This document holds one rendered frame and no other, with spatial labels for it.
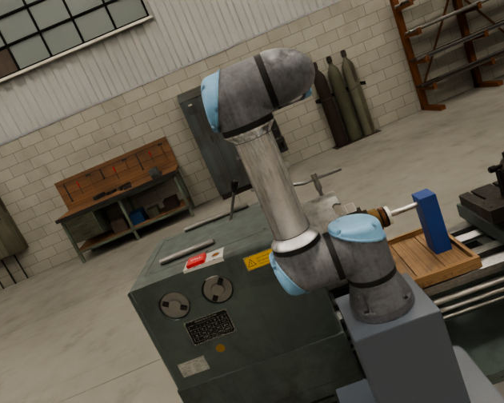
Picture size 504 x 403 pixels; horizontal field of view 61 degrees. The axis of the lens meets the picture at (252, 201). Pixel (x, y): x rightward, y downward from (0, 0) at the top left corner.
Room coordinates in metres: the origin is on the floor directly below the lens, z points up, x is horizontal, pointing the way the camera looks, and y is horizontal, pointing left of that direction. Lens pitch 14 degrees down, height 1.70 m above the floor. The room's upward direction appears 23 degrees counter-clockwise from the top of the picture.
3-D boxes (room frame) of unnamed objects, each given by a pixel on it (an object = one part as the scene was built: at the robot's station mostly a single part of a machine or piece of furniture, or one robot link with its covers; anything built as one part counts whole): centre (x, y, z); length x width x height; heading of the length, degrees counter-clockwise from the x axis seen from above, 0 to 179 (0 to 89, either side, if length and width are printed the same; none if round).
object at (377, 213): (1.45, -0.38, 1.08); 0.09 x 0.09 x 0.09; 84
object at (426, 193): (1.43, -0.57, 1.00); 0.08 x 0.06 x 0.23; 174
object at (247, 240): (1.48, 0.17, 1.06); 0.59 x 0.48 x 0.39; 84
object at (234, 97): (0.93, -0.06, 1.47); 0.15 x 0.12 x 0.55; 83
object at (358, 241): (0.91, -0.19, 1.27); 0.13 x 0.12 x 0.14; 83
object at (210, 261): (1.29, 0.21, 1.23); 0.13 x 0.08 x 0.06; 84
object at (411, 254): (1.44, -0.49, 0.88); 0.36 x 0.30 x 0.04; 174
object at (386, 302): (0.91, -0.19, 1.15); 0.15 x 0.15 x 0.10
